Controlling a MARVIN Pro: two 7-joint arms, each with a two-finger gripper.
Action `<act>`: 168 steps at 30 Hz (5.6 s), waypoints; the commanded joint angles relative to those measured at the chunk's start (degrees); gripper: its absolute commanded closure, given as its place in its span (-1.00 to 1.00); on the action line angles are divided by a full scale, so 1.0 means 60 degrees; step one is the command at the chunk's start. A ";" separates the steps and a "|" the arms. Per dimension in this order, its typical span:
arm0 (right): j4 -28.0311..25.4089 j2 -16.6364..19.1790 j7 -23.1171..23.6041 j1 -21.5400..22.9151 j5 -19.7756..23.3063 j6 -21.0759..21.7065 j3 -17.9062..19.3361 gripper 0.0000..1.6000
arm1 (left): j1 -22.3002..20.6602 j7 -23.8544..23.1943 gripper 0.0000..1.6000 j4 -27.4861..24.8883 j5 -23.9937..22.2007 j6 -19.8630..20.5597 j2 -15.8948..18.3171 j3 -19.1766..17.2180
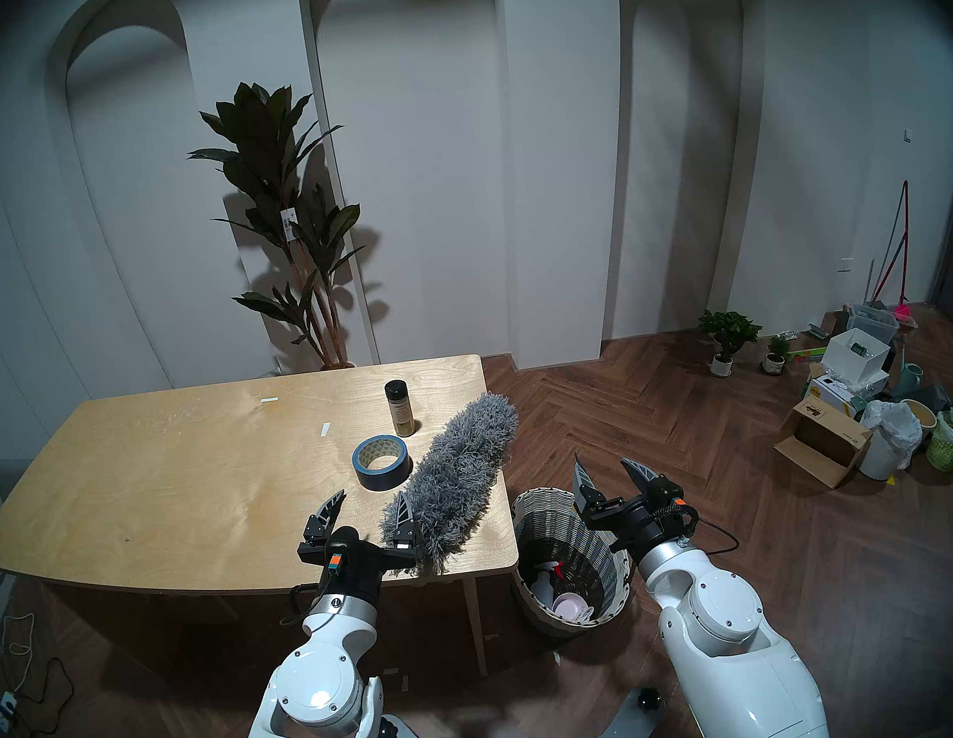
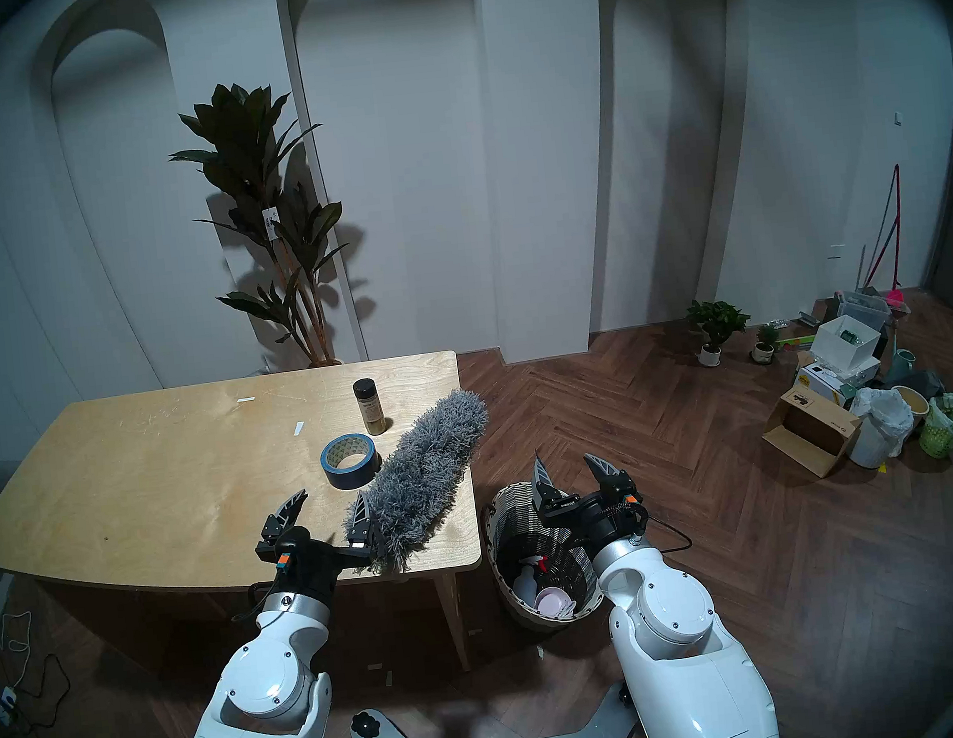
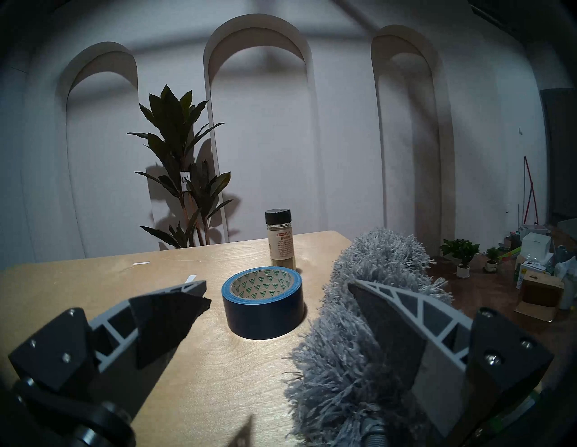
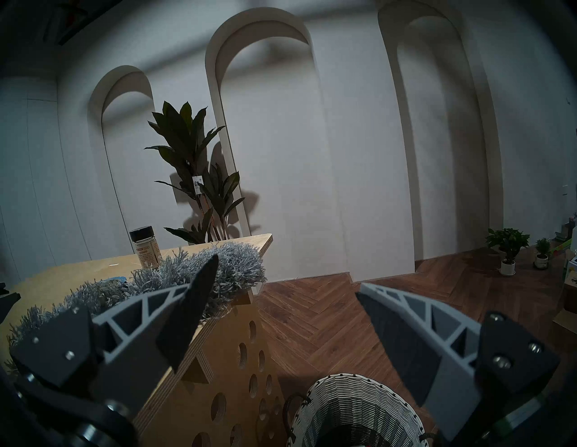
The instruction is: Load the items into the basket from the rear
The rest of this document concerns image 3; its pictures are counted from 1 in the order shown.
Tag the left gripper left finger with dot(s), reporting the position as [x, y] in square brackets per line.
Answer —
[112, 342]

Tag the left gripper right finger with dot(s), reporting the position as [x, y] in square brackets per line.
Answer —
[432, 342]

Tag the grey fluffy duster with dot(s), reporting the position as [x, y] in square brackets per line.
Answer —
[342, 360]

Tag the blue tape roll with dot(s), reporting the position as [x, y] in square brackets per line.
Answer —
[261, 315]

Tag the spice jar with black lid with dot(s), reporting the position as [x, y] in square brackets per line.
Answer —
[280, 243]

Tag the wooden table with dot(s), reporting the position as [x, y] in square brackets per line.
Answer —
[90, 288]

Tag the bushy small potted plant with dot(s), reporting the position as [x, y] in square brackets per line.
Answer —
[462, 250]

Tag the tiny potted plant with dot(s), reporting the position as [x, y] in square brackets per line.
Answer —
[492, 257]

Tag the open brown cardboard box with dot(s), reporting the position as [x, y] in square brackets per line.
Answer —
[541, 293]

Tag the white box with yellow label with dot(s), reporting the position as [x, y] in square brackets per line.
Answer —
[529, 270]

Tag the open white box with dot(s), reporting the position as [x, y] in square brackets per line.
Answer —
[535, 247]

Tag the white plastic bag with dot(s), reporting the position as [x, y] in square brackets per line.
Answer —
[568, 279]

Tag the clear plastic storage box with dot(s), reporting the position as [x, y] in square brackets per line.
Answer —
[532, 230]

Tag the tall potted leafy plant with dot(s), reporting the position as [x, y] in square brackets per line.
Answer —
[173, 130]

